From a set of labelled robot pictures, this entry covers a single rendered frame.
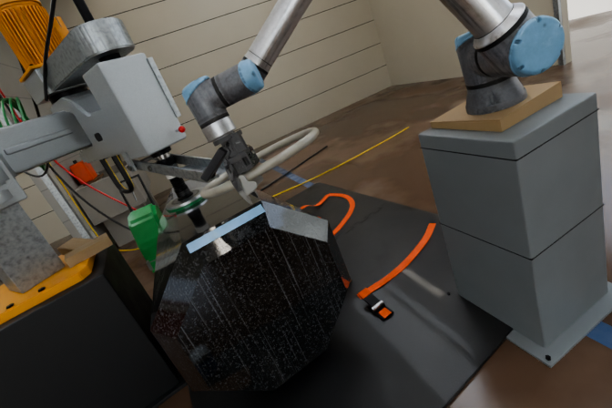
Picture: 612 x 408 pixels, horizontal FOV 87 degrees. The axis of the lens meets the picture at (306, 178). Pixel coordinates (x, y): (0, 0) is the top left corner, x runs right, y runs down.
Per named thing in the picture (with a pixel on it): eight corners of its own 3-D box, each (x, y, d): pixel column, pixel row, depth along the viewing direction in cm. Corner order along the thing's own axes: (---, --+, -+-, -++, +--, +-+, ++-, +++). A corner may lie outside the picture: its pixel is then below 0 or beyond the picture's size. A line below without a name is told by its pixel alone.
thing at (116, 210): (112, 253, 393) (71, 192, 365) (125, 221, 511) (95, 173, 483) (162, 229, 411) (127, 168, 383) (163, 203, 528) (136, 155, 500)
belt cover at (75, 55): (40, 111, 190) (22, 83, 185) (84, 98, 208) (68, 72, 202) (96, 64, 128) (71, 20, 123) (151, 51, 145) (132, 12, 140)
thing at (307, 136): (180, 209, 121) (176, 202, 120) (264, 154, 154) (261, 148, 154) (258, 183, 87) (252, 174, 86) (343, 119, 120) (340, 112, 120)
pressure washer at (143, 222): (156, 260, 327) (108, 185, 298) (188, 245, 332) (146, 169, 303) (149, 279, 294) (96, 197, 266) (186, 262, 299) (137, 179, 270)
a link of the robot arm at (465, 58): (496, 68, 119) (484, 20, 114) (529, 66, 103) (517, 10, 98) (456, 86, 120) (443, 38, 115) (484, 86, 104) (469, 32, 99)
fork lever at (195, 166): (127, 171, 169) (123, 163, 167) (159, 156, 182) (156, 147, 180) (213, 189, 130) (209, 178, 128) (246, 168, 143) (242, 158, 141)
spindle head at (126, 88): (120, 168, 169) (70, 84, 154) (157, 150, 184) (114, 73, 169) (151, 161, 145) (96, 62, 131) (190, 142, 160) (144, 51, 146)
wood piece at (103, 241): (70, 268, 154) (63, 260, 152) (70, 262, 163) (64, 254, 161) (113, 245, 164) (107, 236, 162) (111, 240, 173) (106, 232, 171)
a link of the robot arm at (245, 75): (252, 57, 96) (216, 76, 97) (248, 55, 85) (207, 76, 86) (267, 86, 99) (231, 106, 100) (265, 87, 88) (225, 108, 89)
